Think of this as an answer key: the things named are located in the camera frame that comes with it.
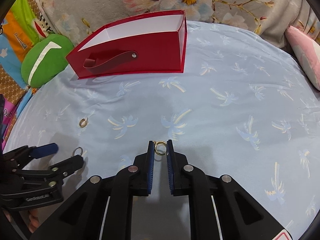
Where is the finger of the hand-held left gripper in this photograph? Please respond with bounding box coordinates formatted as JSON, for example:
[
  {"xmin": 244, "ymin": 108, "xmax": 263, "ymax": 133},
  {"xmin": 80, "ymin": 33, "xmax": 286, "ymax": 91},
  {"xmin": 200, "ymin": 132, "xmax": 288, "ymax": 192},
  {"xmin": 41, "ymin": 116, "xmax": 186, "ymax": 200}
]
[
  {"xmin": 49, "ymin": 155, "xmax": 84, "ymax": 181},
  {"xmin": 5, "ymin": 143, "xmax": 59, "ymax": 166}
]

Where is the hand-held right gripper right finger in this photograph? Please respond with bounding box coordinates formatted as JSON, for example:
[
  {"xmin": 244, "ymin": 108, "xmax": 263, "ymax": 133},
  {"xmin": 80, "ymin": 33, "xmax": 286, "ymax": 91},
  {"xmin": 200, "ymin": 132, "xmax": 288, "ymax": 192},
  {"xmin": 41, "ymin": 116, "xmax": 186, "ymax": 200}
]
[{"xmin": 166, "ymin": 139, "xmax": 288, "ymax": 240}]

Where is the green round pillow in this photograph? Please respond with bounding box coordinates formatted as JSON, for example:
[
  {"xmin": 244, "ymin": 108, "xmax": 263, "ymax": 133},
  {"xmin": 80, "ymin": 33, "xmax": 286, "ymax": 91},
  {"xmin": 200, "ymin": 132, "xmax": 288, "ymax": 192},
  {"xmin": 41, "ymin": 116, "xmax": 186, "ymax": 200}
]
[{"xmin": 21, "ymin": 34, "xmax": 75, "ymax": 88}]

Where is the red cardboard box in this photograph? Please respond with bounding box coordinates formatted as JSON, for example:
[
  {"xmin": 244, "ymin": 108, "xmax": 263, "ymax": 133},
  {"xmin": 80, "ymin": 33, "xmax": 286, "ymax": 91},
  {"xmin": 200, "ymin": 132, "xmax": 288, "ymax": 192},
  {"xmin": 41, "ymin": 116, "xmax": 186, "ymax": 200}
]
[{"xmin": 65, "ymin": 10, "xmax": 187, "ymax": 80}]

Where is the pink cartoon pillow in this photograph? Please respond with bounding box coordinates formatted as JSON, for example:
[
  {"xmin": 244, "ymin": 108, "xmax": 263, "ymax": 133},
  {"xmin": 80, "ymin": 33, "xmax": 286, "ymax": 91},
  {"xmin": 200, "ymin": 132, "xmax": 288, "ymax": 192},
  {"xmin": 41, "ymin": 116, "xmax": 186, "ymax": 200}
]
[{"xmin": 285, "ymin": 25, "xmax": 320, "ymax": 90}]

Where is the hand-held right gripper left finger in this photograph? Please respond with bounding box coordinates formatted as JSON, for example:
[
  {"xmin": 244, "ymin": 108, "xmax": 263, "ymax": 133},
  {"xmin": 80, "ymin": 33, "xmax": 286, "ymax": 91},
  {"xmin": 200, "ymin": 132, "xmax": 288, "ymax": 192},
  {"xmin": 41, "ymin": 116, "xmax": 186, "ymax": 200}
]
[{"xmin": 30, "ymin": 140, "xmax": 157, "ymax": 240}]

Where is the grey floral blanket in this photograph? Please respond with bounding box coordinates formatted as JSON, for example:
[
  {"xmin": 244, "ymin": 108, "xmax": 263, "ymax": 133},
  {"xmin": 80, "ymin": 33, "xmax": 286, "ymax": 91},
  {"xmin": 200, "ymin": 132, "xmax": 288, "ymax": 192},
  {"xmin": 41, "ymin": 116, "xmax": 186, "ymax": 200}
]
[{"xmin": 32, "ymin": 0, "xmax": 320, "ymax": 48}]

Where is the colourful cartoon printed blanket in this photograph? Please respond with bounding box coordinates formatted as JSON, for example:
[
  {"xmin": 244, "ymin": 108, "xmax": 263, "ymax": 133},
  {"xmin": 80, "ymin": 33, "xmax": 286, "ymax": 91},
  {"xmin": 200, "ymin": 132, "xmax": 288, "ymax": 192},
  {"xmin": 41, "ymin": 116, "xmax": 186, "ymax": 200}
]
[{"xmin": 0, "ymin": 0, "xmax": 54, "ymax": 130}]

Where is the gold hoop earring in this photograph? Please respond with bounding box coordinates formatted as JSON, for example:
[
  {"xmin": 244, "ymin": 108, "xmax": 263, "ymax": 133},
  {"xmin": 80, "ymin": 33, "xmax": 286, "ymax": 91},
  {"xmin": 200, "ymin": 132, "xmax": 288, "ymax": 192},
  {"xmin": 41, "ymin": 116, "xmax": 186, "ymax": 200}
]
[{"xmin": 153, "ymin": 141, "xmax": 167, "ymax": 155}]

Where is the person's left hand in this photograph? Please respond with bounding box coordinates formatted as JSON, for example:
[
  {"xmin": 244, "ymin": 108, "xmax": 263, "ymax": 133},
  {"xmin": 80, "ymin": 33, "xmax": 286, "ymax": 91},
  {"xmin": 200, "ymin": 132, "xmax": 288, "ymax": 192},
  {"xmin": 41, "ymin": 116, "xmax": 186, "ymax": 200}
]
[{"xmin": 27, "ymin": 205, "xmax": 39, "ymax": 233}]

